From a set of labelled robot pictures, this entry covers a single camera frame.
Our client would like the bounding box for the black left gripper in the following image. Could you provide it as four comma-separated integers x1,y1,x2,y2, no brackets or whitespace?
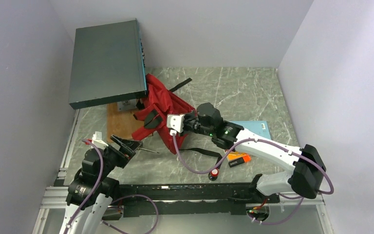
97,134,142,180

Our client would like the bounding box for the red backpack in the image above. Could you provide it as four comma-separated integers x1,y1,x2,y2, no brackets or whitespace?
131,74,195,154

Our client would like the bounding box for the light blue book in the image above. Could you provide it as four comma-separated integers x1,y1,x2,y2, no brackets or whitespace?
231,120,272,139

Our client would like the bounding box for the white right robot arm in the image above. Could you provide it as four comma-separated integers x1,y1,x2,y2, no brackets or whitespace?
168,102,330,202

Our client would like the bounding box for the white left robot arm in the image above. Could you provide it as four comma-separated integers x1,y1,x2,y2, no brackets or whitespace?
59,134,142,234

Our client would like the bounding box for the black yellow screwdriver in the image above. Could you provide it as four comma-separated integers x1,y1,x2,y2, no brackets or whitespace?
138,148,159,154

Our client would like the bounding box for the wooden board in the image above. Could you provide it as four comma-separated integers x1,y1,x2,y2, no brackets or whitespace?
107,103,144,143

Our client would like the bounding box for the orange comic book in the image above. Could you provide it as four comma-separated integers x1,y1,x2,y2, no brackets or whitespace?
226,152,245,162

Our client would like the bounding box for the orange highlighter marker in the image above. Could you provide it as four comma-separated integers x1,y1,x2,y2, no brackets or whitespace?
228,155,251,168

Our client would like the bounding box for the dark grey box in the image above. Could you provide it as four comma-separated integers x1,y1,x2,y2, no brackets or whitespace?
68,19,148,110

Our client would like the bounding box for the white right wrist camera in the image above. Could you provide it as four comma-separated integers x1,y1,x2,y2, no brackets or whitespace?
167,114,185,136

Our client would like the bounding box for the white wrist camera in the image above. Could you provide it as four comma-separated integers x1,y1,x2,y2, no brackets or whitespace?
91,131,108,150
167,114,185,136

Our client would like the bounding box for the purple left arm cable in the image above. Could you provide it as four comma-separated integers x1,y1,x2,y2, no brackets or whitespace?
62,138,159,234

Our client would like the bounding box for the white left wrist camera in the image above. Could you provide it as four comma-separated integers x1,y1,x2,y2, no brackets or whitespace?
91,131,108,150

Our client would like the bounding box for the metal post with base plate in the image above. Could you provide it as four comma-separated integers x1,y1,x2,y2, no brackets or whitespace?
117,99,138,112

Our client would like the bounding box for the black mounting rail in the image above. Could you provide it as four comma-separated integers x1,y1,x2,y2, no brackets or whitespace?
119,182,280,217

